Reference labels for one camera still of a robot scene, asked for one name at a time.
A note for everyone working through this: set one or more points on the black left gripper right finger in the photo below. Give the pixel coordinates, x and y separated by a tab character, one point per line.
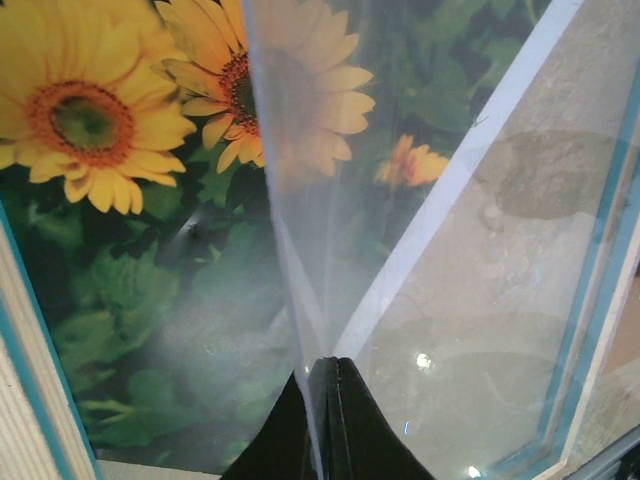
353	439

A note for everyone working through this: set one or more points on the clear transparent sheet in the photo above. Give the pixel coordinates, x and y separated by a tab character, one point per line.
455	191

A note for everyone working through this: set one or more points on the teal wooden picture frame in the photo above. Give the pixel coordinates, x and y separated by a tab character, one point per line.
463	318

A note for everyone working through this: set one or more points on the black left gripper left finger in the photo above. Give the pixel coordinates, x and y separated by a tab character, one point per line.
282	448

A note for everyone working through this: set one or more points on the sunflower photo print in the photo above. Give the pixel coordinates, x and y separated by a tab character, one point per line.
134	181

